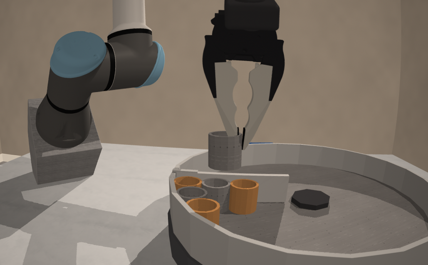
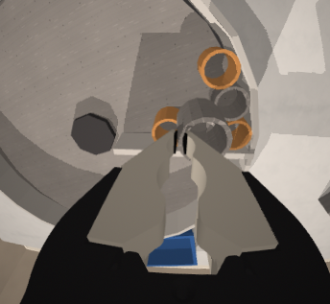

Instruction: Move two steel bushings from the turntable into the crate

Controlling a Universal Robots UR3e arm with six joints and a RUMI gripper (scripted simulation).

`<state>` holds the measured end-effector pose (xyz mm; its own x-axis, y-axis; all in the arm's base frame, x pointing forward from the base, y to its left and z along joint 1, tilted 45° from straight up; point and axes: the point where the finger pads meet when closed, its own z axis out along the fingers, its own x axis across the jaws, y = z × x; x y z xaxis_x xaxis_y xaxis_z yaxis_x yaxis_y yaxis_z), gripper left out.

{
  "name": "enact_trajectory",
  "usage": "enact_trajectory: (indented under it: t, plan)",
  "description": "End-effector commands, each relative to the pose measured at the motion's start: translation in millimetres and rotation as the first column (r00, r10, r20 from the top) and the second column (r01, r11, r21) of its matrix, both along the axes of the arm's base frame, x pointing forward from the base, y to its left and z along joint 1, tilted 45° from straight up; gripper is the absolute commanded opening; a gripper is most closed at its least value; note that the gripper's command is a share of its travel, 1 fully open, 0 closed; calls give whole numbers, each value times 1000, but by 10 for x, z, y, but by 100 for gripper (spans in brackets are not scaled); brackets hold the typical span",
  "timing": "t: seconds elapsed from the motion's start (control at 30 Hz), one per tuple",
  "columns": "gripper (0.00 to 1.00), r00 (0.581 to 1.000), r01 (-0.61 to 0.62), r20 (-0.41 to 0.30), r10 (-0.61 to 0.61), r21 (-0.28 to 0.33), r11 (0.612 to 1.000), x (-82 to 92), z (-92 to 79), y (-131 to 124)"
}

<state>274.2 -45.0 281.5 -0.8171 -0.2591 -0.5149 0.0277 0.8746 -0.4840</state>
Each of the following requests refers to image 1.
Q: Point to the grey metal bushing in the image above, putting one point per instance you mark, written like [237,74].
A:
[218,189]
[224,152]
[192,192]

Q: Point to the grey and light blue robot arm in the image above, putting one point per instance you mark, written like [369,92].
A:
[82,63]

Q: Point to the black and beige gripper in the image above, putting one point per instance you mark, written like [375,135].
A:
[257,46]

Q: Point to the bronze bushing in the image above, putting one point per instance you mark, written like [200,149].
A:
[243,196]
[208,208]
[185,181]

